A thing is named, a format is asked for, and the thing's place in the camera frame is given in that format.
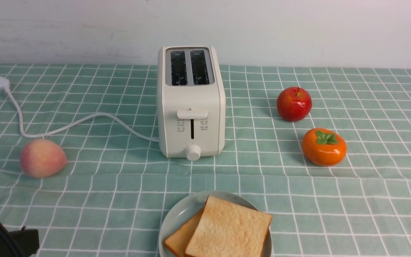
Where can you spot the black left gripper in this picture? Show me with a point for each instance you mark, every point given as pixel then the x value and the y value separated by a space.
pixel 26 239

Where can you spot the toast slice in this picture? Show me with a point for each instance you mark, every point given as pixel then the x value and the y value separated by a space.
pixel 178 241
pixel 227 229

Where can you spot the pink peach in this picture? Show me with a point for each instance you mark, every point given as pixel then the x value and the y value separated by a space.
pixel 42 158

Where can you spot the pale green plate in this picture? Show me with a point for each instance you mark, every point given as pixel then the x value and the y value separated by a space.
pixel 189 206

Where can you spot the white toaster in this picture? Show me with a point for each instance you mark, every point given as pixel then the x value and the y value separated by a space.
pixel 191 102

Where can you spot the red apple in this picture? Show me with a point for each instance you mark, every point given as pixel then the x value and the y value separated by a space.
pixel 294 104

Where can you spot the orange persimmon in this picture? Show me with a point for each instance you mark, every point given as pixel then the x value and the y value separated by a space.
pixel 323 147

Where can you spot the green checkered tablecloth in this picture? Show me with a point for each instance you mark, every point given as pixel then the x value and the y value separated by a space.
pixel 112 196

